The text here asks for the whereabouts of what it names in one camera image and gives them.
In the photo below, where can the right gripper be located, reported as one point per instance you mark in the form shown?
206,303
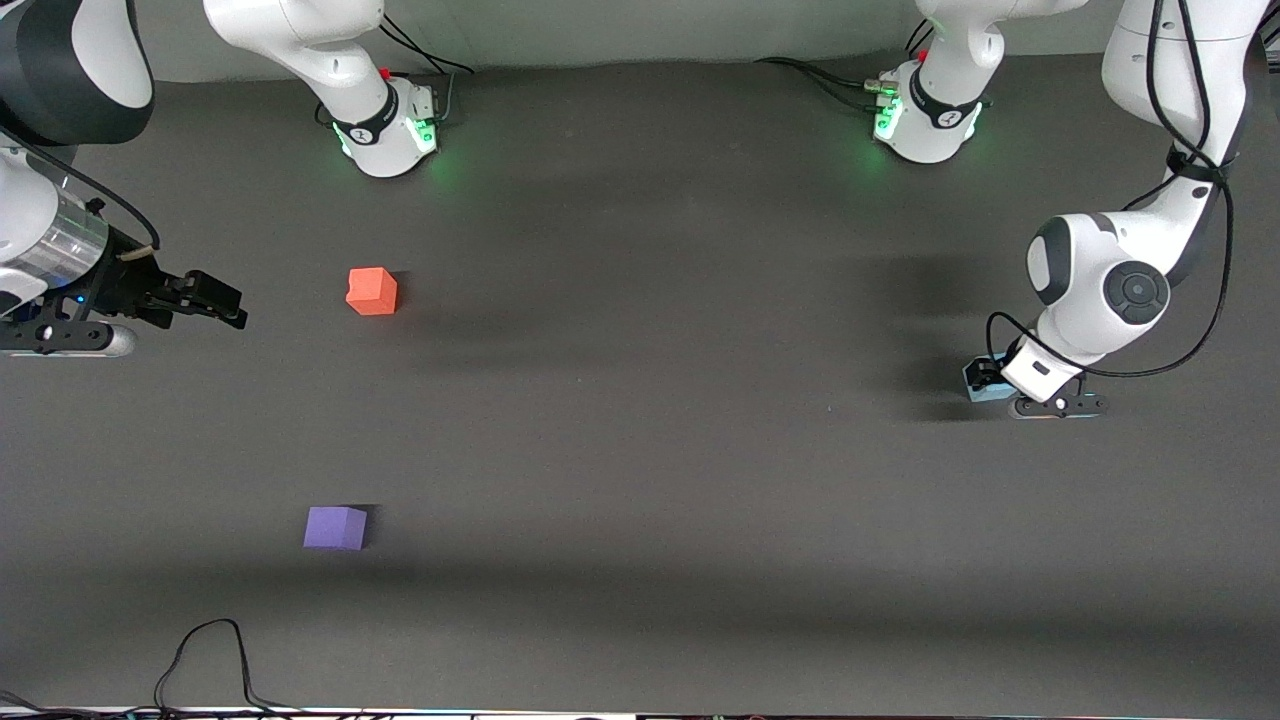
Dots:
122,285

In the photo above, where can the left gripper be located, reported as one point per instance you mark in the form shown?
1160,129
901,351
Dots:
981,374

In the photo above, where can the light blue foam block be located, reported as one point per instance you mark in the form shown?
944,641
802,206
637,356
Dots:
985,395

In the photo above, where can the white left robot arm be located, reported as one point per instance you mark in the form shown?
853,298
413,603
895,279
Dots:
1090,290

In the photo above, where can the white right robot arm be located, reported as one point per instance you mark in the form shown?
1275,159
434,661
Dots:
330,60

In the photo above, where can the orange foam block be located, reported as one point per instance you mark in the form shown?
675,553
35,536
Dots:
371,291

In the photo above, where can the purple foam block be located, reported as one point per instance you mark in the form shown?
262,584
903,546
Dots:
335,528

